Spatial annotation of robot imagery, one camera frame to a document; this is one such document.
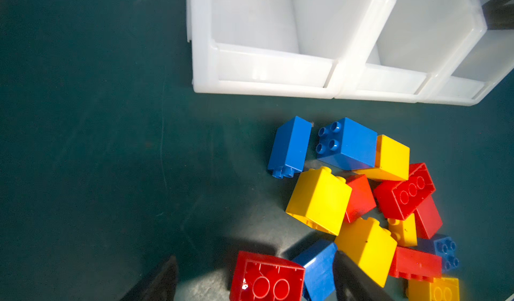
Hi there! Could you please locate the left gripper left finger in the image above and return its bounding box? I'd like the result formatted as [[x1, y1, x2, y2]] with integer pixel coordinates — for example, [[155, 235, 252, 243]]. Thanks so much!
[[120, 255, 179, 301]]

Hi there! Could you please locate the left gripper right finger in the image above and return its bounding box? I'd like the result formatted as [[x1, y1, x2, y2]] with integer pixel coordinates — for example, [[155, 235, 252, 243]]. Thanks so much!
[[333, 251, 393, 301]]

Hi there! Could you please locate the red lego brick low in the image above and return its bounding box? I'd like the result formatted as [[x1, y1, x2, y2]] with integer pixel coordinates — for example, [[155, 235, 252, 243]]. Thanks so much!
[[389, 246, 443, 282]]

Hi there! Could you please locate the long red lego brick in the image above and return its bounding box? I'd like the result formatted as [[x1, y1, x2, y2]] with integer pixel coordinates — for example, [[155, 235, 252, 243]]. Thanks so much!
[[373, 163, 436, 220]]

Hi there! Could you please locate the blue lego brick top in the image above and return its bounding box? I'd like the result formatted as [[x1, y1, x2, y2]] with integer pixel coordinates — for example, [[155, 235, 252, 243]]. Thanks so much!
[[315, 118, 378, 171]]

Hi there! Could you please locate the small yellow lego brick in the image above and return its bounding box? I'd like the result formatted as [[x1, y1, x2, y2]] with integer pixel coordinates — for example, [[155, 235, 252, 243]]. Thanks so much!
[[388, 214, 418, 247]]

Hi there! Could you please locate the small red lego brick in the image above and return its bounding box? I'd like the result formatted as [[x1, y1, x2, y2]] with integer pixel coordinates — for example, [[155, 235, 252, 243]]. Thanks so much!
[[344, 175, 377, 223]]

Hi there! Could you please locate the yellow lego brick bottom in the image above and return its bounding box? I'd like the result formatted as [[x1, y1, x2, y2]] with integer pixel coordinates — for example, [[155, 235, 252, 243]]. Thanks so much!
[[406, 278, 460, 301]]

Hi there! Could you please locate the small blue lego brick right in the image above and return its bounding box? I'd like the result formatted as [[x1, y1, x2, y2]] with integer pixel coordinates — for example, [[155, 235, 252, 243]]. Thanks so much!
[[417, 234, 460, 274]]

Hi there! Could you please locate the left white plastic bin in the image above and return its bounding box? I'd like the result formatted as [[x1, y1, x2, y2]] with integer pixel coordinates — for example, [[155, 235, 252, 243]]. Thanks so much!
[[186, 0, 397, 99]]

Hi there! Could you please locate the white plastic bin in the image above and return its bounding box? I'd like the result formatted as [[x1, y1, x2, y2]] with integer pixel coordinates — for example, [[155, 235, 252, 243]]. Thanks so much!
[[186, 0, 397, 99], [337, 0, 487, 102], [419, 0, 514, 107]]

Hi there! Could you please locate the right white plastic bin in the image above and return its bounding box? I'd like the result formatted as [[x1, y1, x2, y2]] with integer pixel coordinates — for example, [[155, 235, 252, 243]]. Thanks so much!
[[419, 0, 514, 107]]

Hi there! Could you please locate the middle white plastic bin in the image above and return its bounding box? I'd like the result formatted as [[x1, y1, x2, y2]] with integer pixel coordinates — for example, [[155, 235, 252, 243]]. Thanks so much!
[[337, 0, 487, 102]]

